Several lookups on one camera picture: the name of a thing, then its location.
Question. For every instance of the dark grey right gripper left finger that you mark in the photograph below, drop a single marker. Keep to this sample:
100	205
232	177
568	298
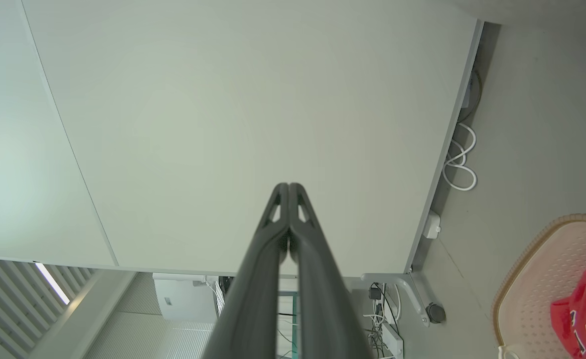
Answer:
253	299

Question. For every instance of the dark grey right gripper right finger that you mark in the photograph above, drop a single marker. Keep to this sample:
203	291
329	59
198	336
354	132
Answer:
323	309

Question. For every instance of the black plug adapter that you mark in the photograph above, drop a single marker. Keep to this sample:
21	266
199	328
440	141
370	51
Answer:
375	292

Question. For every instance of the white boxy appliance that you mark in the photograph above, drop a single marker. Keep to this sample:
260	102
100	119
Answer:
183	299

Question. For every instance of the white power strip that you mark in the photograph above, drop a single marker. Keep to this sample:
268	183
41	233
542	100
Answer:
392	340

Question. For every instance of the black caster wheel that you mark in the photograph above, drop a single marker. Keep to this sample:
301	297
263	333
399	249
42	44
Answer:
436	312

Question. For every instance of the large white partition panel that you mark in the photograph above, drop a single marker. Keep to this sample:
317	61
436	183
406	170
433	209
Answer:
248	99

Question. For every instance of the long ceiling light strip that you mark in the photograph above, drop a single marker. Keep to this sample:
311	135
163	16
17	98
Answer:
53	284

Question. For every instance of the cream perforated laundry basket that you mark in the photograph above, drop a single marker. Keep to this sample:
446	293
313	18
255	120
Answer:
537	289

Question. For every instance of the narrow white partition panel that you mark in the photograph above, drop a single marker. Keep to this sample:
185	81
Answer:
14	149

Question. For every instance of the small white wall box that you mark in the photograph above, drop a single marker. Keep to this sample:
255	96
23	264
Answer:
431	225

